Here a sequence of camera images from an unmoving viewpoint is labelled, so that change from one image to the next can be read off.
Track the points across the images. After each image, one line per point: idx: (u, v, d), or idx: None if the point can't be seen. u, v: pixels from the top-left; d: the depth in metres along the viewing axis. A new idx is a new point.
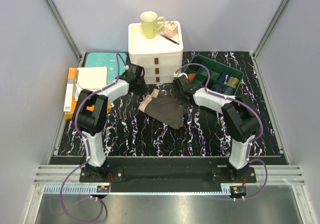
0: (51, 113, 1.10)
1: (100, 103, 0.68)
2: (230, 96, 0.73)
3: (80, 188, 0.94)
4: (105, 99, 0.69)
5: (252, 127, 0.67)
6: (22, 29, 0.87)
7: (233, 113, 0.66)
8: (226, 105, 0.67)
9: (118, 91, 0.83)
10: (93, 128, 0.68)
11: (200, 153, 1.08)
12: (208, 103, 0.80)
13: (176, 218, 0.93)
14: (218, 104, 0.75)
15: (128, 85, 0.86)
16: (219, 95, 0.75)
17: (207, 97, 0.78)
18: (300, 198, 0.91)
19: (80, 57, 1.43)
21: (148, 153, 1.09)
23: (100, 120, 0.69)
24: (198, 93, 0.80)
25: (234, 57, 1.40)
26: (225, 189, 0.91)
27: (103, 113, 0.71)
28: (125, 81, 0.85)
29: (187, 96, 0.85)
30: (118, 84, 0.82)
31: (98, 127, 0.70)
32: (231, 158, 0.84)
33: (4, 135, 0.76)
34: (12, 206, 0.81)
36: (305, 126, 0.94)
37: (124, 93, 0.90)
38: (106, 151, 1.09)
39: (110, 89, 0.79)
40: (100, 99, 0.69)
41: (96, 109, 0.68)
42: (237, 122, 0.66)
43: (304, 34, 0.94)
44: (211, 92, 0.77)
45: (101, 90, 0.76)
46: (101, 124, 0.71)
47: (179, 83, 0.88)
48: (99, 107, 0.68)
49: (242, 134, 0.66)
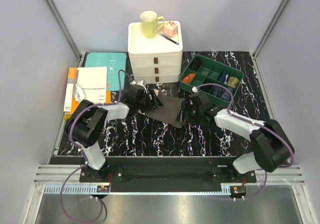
0: (51, 114, 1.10)
1: (98, 115, 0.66)
2: (258, 123, 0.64)
3: (79, 188, 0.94)
4: (104, 113, 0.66)
5: (283, 156, 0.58)
6: (22, 29, 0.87)
7: (264, 142, 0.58)
8: (255, 133, 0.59)
9: (117, 112, 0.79)
10: (84, 141, 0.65)
11: (200, 153, 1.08)
12: (230, 126, 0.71)
13: (176, 218, 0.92)
14: (244, 129, 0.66)
15: (128, 109, 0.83)
16: (245, 120, 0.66)
17: (231, 121, 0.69)
18: (300, 198, 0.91)
19: (80, 56, 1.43)
21: (148, 153, 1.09)
23: (94, 134, 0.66)
24: (220, 116, 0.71)
25: (234, 56, 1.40)
26: (225, 189, 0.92)
27: (98, 127, 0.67)
28: (126, 105, 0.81)
29: (208, 117, 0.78)
30: (120, 104, 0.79)
31: (91, 140, 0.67)
32: (237, 162, 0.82)
33: (4, 135, 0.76)
34: (13, 206, 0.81)
36: (305, 126, 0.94)
37: (122, 117, 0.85)
38: (107, 151, 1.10)
39: (111, 106, 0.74)
40: (99, 111, 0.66)
41: (91, 122, 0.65)
42: (267, 151, 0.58)
43: (304, 34, 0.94)
44: (234, 115, 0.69)
45: (102, 104, 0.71)
46: (95, 138, 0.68)
47: (198, 100, 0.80)
48: (96, 120, 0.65)
49: (273, 165, 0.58)
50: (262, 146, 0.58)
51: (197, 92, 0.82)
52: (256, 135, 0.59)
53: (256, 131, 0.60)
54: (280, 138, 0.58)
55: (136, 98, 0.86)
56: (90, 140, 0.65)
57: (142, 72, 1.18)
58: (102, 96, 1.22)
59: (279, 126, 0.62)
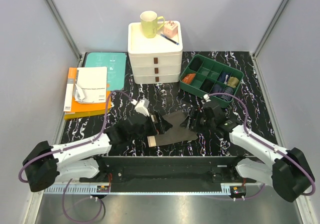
0: (51, 114, 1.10)
1: (44, 169, 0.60)
2: (281, 151, 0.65)
3: (79, 188, 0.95)
4: (50, 169, 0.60)
5: (303, 187, 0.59)
6: (22, 29, 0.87)
7: (288, 174, 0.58)
8: (278, 164, 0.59)
9: (91, 152, 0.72)
10: (32, 187, 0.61)
11: (200, 154, 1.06)
12: (247, 147, 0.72)
13: (176, 218, 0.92)
14: (264, 155, 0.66)
15: (110, 148, 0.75)
16: (267, 145, 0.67)
17: (251, 143, 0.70)
18: (300, 198, 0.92)
19: (80, 57, 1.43)
21: (148, 153, 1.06)
23: (41, 183, 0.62)
24: (237, 134, 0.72)
25: (234, 56, 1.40)
26: (225, 189, 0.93)
27: (49, 176, 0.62)
28: (107, 144, 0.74)
29: (221, 131, 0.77)
30: (96, 145, 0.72)
31: (38, 187, 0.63)
32: (241, 165, 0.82)
33: (4, 134, 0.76)
34: (12, 206, 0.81)
36: (305, 126, 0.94)
37: (104, 152, 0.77)
38: (106, 151, 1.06)
39: (75, 151, 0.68)
40: (48, 164, 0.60)
41: (38, 172, 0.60)
42: (289, 183, 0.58)
43: (304, 34, 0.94)
44: (254, 137, 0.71)
45: (60, 151, 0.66)
46: (44, 184, 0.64)
47: (211, 113, 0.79)
48: (41, 172, 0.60)
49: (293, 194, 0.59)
50: (285, 179, 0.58)
51: (209, 103, 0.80)
52: (279, 166, 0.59)
53: (279, 161, 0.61)
54: (303, 171, 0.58)
55: (130, 131, 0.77)
56: (34, 187, 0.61)
57: (142, 72, 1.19)
58: (102, 96, 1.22)
59: (303, 156, 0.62)
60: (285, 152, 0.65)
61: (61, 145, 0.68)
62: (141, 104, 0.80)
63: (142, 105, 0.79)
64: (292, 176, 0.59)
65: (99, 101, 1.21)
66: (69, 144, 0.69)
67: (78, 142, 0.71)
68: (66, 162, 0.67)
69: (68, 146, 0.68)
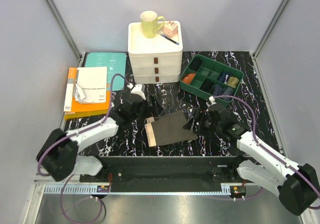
0: (51, 114, 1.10)
1: (66, 151, 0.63)
2: (293, 166, 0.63)
3: (80, 188, 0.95)
4: (72, 150, 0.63)
5: (311, 201, 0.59)
6: (22, 29, 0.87)
7: (299, 191, 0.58)
8: (290, 180, 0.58)
9: (101, 134, 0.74)
10: (53, 174, 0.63)
11: (200, 154, 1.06)
12: (256, 157, 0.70)
13: (176, 218, 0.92)
14: (273, 167, 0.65)
15: (117, 128, 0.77)
16: (278, 158, 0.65)
17: (261, 155, 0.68)
18: None
19: (80, 57, 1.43)
21: (148, 152, 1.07)
23: (63, 168, 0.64)
24: (246, 143, 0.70)
25: (234, 56, 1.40)
26: (225, 189, 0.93)
27: (70, 161, 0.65)
28: (115, 124, 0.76)
29: (227, 135, 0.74)
30: (104, 126, 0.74)
31: (60, 174, 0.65)
32: (244, 168, 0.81)
33: (4, 134, 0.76)
34: (12, 206, 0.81)
36: (305, 126, 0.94)
37: (112, 134, 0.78)
38: (106, 151, 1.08)
39: (89, 133, 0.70)
40: (69, 147, 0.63)
41: (60, 158, 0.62)
42: (298, 199, 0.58)
43: (304, 33, 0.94)
44: (264, 148, 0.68)
45: (76, 134, 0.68)
46: (66, 170, 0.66)
47: (218, 116, 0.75)
48: (64, 156, 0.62)
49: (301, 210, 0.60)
50: (295, 196, 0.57)
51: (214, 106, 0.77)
52: (290, 183, 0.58)
53: (290, 177, 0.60)
54: (314, 189, 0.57)
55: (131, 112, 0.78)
56: (57, 174, 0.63)
57: (142, 72, 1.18)
58: (102, 96, 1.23)
59: (314, 171, 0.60)
60: (297, 168, 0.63)
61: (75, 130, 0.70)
62: (138, 88, 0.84)
63: (141, 90, 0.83)
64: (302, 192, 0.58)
65: (99, 101, 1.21)
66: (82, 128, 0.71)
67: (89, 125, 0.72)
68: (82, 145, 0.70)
69: (82, 129, 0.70)
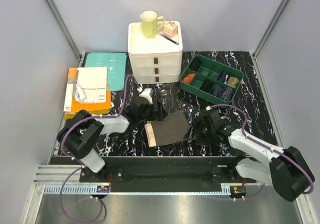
0: (51, 114, 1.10)
1: (92, 129, 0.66)
2: (278, 150, 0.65)
3: (79, 188, 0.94)
4: (98, 128, 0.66)
5: (304, 184, 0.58)
6: (22, 29, 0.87)
7: (285, 171, 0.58)
8: (275, 162, 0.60)
9: (115, 126, 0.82)
10: (77, 153, 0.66)
11: (200, 153, 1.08)
12: (247, 149, 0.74)
13: (176, 218, 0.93)
14: (261, 154, 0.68)
15: (128, 124, 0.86)
16: (264, 145, 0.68)
17: (250, 146, 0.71)
18: (300, 198, 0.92)
19: (80, 57, 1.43)
21: (148, 153, 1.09)
23: (85, 147, 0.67)
24: (234, 137, 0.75)
25: (234, 56, 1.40)
26: (225, 189, 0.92)
27: (93, 139, 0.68)
28: (126, 120, 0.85)
29: (221, 136, 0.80)
30: (120, 119, 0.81)
31: (81, 153, 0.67)
32: (241, 166, 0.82)
33: (4, 134, 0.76)
34: (12, 206, 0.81)
36: (306, 126, 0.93)
37: (120, 130, 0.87)
38: (106, 151, 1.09)
39: (108, 120, 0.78)
40: (95, 125, 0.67)
41: (84, 135, 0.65)
42: (287, 181, 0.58)
43: (304, 33, 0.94)
44: (251, 138, 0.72)
45: (100, 117, 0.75)
46: (86, 151, 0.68)
47: (210, 119, 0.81)
48: (90, 133, 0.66)
49: (294, 195, 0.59)
50: (282, 177, 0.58)
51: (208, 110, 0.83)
52: (275, 165, 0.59)
53: (275, 159, 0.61)
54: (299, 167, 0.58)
55: (138, 113, 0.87)
56: (79, 152, 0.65)
57: (142, 72, 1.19)
58: (102, 96, 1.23)
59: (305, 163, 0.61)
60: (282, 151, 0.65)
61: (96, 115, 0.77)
62: (146, 92, 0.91)
63: (148, 94, 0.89)
64: (289, 173, 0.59)
65: (99, 101, 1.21)
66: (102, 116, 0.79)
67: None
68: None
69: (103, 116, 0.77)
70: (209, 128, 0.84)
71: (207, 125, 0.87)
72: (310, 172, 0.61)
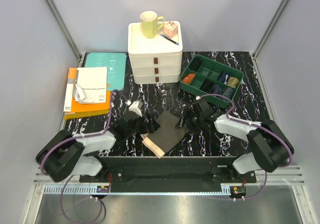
0: (51, 114, 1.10)
1: (71, 152, 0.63)
2: (255, 123, 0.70)
3: (79, 188, 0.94)
4: (77, 150, 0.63)
5: (282, 154, 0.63)
6: (22, 29, 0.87)
7: (262, 141, 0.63)
8: (253, 133, 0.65)
9: (100, 144, 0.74)
10: (55, 176, 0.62)
11: (200, 154, 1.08)
12: (230, 130, 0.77)
13: (176, 218, 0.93)
14: (242, 131, 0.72)
15: (115, 141, 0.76)
16: (243, 122, 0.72)
17: (231, 125, 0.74)
18: (299, 198, 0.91)
19: (80, 57, 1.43)
21: (148, 153, 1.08)
23: (64, 170, 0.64)
24: (219, 121, 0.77)
25: (234, 57, 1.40)
26: (225, 189, 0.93)
27: (72, 162, 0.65)
28: (113, 136, 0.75)
29: (208, 123, 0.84)
30: (105, 137, 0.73)
31: (60, 176, 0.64)
32: (236, 162, 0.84)
33: (4, 134, 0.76)
34: (12, 206, 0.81)
36: (305, 126, 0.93)
37: (107, 147, 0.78)
38: (106, 151, 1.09)
39: (92, 139, 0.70)
40: (75, 147, 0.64)
41: (63, 158, 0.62)
42: (265, 151, 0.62)
43: (304, 34, 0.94)
44: (234, 120, 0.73)
45: (82, 137, 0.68)
46: (65, 173, 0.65)
47: (199, 108, 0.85)
48: (69, 156, 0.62)
49: (273, 165, 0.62)
50: (260, 146, 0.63)
51: (198, 99, 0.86)
52: (252, 135, 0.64)
53: (252, 131, 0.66)
54: (275, 135, 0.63)
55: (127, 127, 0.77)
56: (57, 175, 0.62)
57: (142, 72, 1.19)
58: (102, 96, 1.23)
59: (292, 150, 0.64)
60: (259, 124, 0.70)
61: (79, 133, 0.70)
62: (135, 104, 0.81)
63: (137, 106, 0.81)
64: (267, 143, 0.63)
65: (99, 101, 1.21)
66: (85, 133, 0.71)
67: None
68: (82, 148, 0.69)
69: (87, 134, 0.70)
70: (199, 117, 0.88)
71: (196, 113, 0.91)
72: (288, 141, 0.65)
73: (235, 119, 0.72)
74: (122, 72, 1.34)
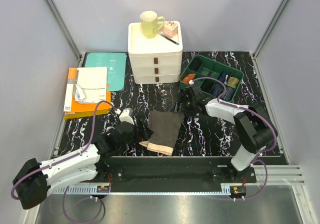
0: (51, 114, 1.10)
1: (34, 186, 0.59)
2: (243, 106, 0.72)
3: (80, 188, 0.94)
4: (40, 185, 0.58)
5: (266, 137, 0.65)
6: (22, 30, 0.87)
7: (247, 122, 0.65)
8: (239, 115, 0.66)
9: (80, 164, 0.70)
10: (23, 205, 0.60)
11: (200, 153, 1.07)
12: (220, 114, 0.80)
13: (176, 218, 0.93)
14: (230, 114, 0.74)
15: (98, 158, 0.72)
16: (231, 105, 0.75)
17: (220, 108, 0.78)
18: (300, 198, 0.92)
19: (80, 57, 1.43)
21: (148, 153, 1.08)
23: (33, 199, 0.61)
24: (210, 104, 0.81)
25: (234, 57, 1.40)
26: (225, 189, 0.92)
27: (40, 192, 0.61)
28: (93, 155, 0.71)
29: (199, 106, 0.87)
30: (81, 159, 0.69)
31: (30, 203, 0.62)
32: (234, 159, 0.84)
33: (4, 135, 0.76)
34: (12, 206, 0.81)
36: (305, 126, 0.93)
37: (93, 163, 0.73)
38: None
39: (64, 165, 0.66)
40: (38, 181, 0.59)
41: (28, 190, 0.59)
42: (250, 132, 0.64)
43: (304, 34, 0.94)
44: (223, 103, 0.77)
45: (49, 167, 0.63)
46: (36, 200, 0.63)
47: (192, 92, 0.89)
48: (32, 190, 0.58)
49: (256, 146, 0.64)
50: (246, 127, 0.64)
51: (191, 84, 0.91)
52: (239, 116, 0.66)
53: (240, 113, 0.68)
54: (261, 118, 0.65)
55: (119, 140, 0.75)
56: (26, 204, 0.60)
57: (142, 72, 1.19)
58: (102, 96, 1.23)
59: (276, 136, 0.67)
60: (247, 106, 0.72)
61: (49, 161, 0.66)
62: (126, 113, 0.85)
63: (127, 115, 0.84)
64: (252, 124, 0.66)
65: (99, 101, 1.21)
66: (57, 159, 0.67)
67: (66, 156, 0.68)
68: (56, 177, 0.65)
69: (57, 161, 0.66)
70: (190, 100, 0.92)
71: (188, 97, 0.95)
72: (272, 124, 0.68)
73: (223, 102, 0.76)
74: (122, 71, 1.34)
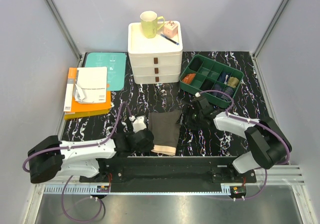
0: (51, 114, 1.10)
1: (50, 163, 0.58)
2: (254, 120, 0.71)
3: (79, 188, 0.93)
4: (55, 163, 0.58)
5: (280, 152, 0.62)
6: (22, 29, 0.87)
7: (259, 137, 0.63)
8: (250, 129, 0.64)
9: (95, 154, 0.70)
10: (33, 179, 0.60)
11: (200, 154, 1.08)
12: (229, 127, 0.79)
13: (176, 218, 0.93)
14: (241, 128, 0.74)
15: (114, 154, 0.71)
16: (241, 119, 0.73)
17: (229, 122, 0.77)
18: (300, 198, 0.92)
19: (80, 56, 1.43)
21: (148, 153, 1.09)
23: (43, 176, 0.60)
24: (219, 118, 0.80)
25: (234, 57, 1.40)
26: (225, 189, 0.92)
27: (53, 171, 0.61)
28: (110, 149, 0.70)
29: (207, 121, 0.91)
30: (99, 149, 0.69)
31: (38, 179, 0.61)
32: (236, 162, 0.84)
33: (4, 135, 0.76)
34: (12, 206, 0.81)
36: (306, 125, 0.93)
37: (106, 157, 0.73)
38: None
39: (81, 151, 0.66)
40: (54, 159, 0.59)
41: (43, 165, 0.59)
42: (263, 147, 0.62)
43: (304, 34, 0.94)
44: (232, 116, 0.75)
45: (68, 148, 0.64)
46: (45, 178, 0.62)
47: (199, 104, 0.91)
48: (47, 166, 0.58)
49: (270, 161, 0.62)
50: (258, 143, 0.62)
51: (198, 96, 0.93)
52: (251, 132, 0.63)
53: (251, 127, 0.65)
54: (274, 133, 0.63)
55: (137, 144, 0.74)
56: (35, 179, 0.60)
57: (142, 72, 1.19)
58: (102, 96, 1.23)
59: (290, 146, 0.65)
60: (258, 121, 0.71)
61: (69, 142, 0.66)
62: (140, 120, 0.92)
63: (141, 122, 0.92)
64: (265, 140, 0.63)
65: (99, 101, 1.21)
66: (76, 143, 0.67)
67: (85, 143, 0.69)
68: (71, 160, 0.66)
69: (76, 145, 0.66)
70: (198, 113, 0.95)
71: (195, 109, 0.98)
72: (285, 138, 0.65)
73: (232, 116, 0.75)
74: (122, 70, 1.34)
